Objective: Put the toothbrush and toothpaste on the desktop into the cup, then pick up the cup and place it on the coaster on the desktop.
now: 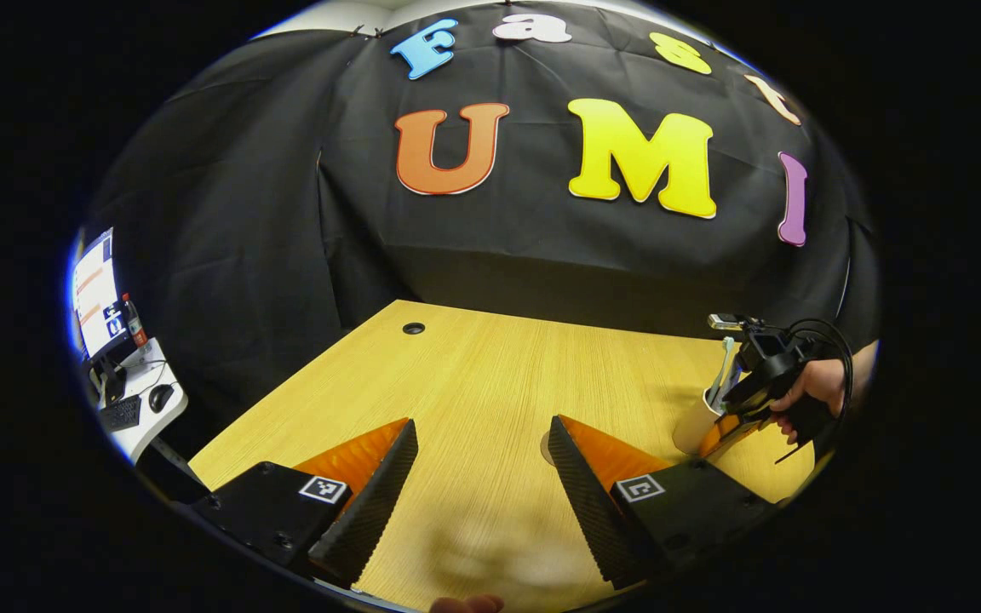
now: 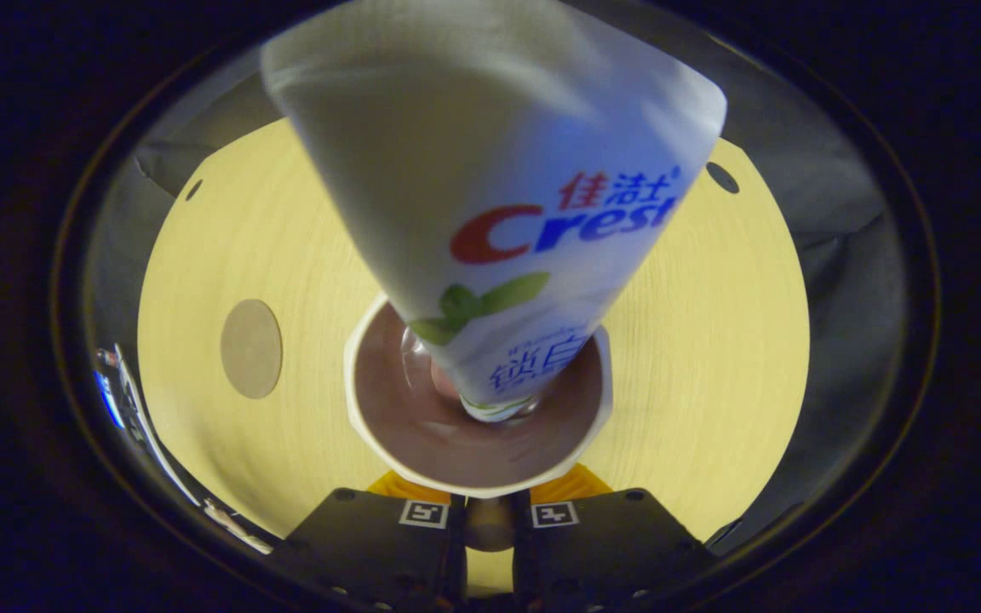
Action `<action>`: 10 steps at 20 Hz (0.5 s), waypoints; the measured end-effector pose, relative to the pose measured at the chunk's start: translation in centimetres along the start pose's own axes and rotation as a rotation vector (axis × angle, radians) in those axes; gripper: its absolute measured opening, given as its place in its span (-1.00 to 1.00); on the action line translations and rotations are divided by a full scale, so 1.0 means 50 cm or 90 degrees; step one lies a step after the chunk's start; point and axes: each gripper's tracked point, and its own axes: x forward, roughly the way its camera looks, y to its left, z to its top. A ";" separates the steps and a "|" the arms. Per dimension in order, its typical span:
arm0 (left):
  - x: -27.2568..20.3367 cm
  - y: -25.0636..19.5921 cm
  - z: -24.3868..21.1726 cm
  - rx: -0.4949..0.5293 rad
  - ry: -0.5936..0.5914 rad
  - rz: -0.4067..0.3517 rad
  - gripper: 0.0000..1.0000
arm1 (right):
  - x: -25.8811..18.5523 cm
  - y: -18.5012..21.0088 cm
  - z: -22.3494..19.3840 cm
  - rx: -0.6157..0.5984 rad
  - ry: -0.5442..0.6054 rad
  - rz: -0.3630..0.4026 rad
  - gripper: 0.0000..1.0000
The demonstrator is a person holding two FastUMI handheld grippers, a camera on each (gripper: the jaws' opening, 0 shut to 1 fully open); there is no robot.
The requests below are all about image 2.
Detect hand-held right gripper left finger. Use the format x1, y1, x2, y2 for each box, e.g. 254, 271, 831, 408
273, 471, 468, 613

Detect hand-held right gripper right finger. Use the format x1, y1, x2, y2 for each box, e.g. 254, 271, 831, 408
514, 462, 717, 613

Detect beige cup with handle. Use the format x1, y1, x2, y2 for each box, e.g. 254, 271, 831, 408
343, 294, 613, 553

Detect round brown coaster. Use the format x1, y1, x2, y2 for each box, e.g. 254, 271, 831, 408
220, 298, 284, 400

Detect white toothpaste tube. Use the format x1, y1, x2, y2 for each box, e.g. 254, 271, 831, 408
259, 0, 728, 424

